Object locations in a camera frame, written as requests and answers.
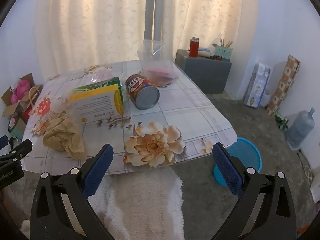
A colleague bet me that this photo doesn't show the red thermos flask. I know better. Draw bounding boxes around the red thermos flask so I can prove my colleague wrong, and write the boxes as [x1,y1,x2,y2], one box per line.
[189,37,200,57]

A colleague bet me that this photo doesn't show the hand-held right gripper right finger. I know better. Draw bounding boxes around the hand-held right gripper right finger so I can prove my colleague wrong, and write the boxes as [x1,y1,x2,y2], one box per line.
[211,142,298,240]

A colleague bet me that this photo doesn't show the grey cabinet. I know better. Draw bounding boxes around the grey cabinet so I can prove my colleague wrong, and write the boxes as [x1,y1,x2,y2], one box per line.
[174,49,232,94]

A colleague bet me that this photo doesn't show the white plastic bag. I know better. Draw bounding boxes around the white plastic bag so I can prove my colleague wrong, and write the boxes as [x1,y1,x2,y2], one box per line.
[309,166,320,204]

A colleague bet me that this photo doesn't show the floral plastic tablecloth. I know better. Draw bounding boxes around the floral plastic tablecloth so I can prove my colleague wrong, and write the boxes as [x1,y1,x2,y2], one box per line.
[21,60,238,175]

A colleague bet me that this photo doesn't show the large blue water jug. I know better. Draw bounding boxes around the large blue water jug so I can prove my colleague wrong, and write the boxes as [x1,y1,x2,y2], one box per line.
[284,107,316,150]

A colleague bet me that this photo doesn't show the white cable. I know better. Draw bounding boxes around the white cable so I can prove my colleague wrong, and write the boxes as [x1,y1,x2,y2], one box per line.
[297,150,313,180]

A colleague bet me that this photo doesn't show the red cartoon tin can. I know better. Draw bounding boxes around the red cartoon tin can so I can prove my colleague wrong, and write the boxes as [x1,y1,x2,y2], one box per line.
[125,74,160,110]

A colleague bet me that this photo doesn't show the yellow white carton box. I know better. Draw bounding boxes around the yellow white carton box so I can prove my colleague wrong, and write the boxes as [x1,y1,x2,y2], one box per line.
[70,84,125,124]

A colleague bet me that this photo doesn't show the teal utensil holder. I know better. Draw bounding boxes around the teal utensil holder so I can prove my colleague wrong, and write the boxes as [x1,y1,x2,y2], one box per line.
[212,44,233,62]

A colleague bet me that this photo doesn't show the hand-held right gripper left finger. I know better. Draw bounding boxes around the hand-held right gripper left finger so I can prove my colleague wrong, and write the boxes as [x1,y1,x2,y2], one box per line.
[29,143,115,240]

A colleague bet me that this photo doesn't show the orange patterned paper roll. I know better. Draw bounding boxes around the orange patterned paper roll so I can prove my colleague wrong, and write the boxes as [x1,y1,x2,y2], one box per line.
[266,54,301,117]

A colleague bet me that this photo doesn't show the white fluffy pants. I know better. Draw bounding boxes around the white fluffy pants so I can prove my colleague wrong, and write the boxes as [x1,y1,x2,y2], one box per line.
[21,166,185,240]

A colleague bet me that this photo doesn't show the white crumpled tissue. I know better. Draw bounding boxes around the white crumpled tissue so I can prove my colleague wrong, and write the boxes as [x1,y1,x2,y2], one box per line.
[51,96,70,113]

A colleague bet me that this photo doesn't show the tall white blue box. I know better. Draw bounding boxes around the tall white blue box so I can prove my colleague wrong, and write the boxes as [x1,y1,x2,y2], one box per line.
[244,60,272,108]

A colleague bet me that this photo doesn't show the cream patterned curtain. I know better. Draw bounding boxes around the cream patterned curtain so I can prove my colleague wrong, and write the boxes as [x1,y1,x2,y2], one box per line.
[160,0,259,63]
[34,0,148,80]

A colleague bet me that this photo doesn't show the brown cardboard box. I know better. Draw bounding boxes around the brown cardboard box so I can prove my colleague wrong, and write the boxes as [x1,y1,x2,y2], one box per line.
[1,73,43,140]

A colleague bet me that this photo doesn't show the brown paper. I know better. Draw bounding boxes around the brown paper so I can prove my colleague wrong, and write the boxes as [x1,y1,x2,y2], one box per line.
[42,116,86,160]

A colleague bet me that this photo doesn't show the blue plastic waste basket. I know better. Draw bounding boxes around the blue plastic waste basket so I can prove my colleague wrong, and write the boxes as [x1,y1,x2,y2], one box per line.
[213,137,262,187]

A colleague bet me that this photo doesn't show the green glass bottles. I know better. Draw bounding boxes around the green glass bottles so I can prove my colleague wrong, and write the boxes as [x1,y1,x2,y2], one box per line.
[274,112,289,131]

